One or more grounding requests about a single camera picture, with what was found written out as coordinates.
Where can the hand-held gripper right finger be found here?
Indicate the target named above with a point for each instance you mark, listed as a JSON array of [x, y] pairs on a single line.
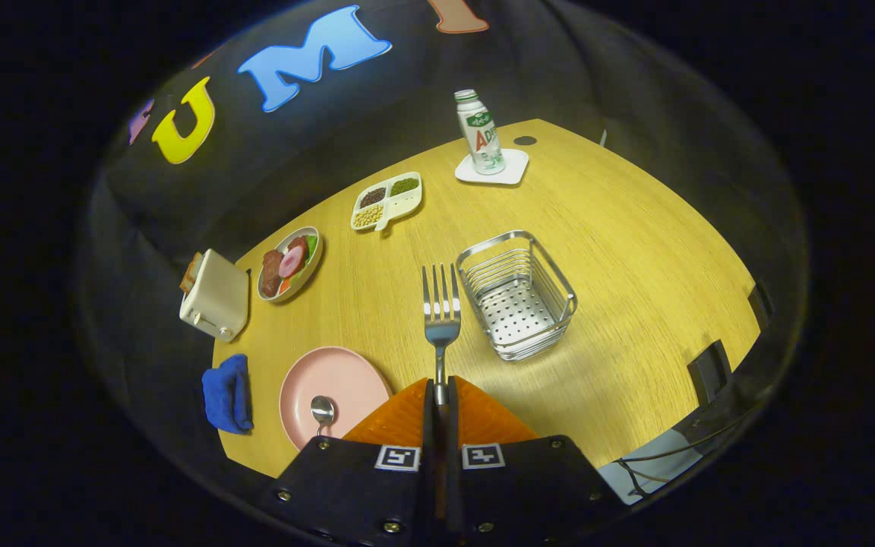
[[454, 456]]

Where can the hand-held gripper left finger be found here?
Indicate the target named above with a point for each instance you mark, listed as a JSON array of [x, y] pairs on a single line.
[[429, 456]]

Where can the pink plate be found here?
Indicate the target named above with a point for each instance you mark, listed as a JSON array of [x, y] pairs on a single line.
[[339, 380]]

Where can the blue towel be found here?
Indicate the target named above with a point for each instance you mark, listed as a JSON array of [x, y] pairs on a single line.
[[226, 395]]

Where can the plate of meat and vegetables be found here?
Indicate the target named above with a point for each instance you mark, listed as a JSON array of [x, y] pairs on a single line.
[[289, 262]]

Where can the white divided dish with beans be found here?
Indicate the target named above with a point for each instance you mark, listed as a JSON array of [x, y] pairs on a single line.
[[388, 201]]

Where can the cream toaster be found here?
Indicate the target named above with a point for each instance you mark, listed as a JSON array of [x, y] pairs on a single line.
[[217, 300]]

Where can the white square coaster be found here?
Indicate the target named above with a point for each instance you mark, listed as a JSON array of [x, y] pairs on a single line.
[[513, 171]]

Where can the bread slices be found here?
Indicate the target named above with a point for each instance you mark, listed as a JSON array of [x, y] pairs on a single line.
[[191, 273]]

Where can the dark round table grommet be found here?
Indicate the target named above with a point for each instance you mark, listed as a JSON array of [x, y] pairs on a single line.
[[525, 140]]

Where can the white drink bottle green cap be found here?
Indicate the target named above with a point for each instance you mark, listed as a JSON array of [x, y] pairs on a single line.
[[481, 133]]

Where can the black bracket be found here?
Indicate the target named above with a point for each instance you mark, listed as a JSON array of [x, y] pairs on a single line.
[[760, 305], [709, 372]]

